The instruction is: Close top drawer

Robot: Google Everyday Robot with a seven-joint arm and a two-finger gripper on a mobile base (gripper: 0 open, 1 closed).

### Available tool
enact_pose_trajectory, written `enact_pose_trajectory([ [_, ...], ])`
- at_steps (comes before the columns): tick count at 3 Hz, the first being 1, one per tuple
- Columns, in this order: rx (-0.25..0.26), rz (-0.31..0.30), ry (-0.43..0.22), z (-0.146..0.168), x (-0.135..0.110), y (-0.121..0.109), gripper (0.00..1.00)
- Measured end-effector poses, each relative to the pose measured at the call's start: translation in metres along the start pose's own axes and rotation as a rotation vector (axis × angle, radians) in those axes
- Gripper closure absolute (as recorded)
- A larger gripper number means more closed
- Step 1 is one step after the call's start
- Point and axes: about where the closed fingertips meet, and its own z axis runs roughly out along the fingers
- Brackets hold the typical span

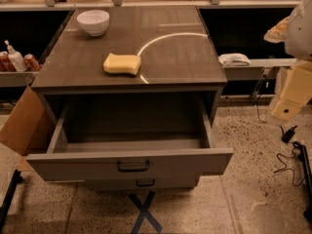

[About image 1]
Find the grey top drawer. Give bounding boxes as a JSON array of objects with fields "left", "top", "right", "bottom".
[{"left": 27, "top": 94, "right": 233, "bottom": 181}]

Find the grey drawer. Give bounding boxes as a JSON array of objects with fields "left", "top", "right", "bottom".
[
  {"left": 27, "top": 94, "right": 233, "bottom": 181},
  {"left": 85, "top": 173, "right": 200, "bottom": 191}
]

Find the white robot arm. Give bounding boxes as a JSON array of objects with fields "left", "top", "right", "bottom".
[{"left": 264, "top": 0, "right": 312, "bottom": 126}]

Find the grey lower drawer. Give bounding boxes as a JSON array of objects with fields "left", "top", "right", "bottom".
[{"left": 85, "top": 173, "right": 200, "bottom": 191}]

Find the grey drawer cabinet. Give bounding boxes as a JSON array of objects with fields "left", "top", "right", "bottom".
[{"left": 32, "top": 6, "right": 226, "bottom": 118}]

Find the black power adapter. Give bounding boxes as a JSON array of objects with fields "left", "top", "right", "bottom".
[{"left": 282, "top": 126, "right": 296, "bottom": 143}]

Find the folded white cloth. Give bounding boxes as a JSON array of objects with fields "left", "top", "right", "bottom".
[{"left": 218, "top": 53, "right": 251, "bottom": 66}]

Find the black stand leg right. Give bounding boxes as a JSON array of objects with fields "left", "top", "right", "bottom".
[{"left": 299, "top": 144, "right": 312, "bottom": 222}]

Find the black stand leg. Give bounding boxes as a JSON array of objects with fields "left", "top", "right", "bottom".
[
  {"left": 0, "top": 170, "right": 22, "bottom": 231},
  {"left": 299, "top": 144, "right": 312, "bottom": 222}
]

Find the yellow sponge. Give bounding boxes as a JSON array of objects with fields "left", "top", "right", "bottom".
[{"left": 103, "top": 54, "right": 141, "bottom": 75}]

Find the blue tape cross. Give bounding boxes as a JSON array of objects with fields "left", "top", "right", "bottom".
[{"left": 129, "top": 191, "right": 163, "bottom": 234}]

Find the white ceramic bowl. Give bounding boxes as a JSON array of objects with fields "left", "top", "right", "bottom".
[{"left": 77, "top": 10, "right": 110, "bottom": 36}]

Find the red soda can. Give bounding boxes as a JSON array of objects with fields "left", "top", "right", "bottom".
[
  {"left": 0, "top": 51, "right": 15, "bottom": 72},
  {"left": 24, "top": 54, "right": 41, "bottom": 71}
]

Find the brown cardboard box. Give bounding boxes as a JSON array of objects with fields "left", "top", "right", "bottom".
[{"left": 0, "top": 87, "right": 55, "bottom": 156}]

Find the white pump bottle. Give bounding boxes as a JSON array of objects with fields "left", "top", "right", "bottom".
[{"left": 5, "top": 40, "right": 27, "bottom": 72}]

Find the red soda can left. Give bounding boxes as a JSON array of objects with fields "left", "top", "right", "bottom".
[{"left": 0, "top": 51, "right": 15, "bottom": 72}]

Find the black stand leg left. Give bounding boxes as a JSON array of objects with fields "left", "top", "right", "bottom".
[{"left": 0, "top": 170, "right": 22, "bottom": 231}]

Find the grey metal shelf rail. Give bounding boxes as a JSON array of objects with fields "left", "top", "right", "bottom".
[{"left": 224, "top": 58, "right": 295, "bottom": 81}]

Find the black cable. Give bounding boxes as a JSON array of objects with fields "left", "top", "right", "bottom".
[{"left": 273, "top": 142, "right": 306, "bottom": 187}]

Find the black top drawer handle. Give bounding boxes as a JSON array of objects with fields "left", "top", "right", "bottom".
[{"left": 116, "top": 161, "right": 149, "bottom": 173}]

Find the black drawer handle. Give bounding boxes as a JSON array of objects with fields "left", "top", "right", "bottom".
[
  {"left": 136, "top": 178, "right": 155, "bottom": 187},
  {"left": 116, "top": 161, "right": 149, "bottom": 173}
]

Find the black lower drawer handle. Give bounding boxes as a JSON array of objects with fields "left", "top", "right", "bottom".
[{"left": 136, "top": 178, "right": 155, "bottom": 187}]

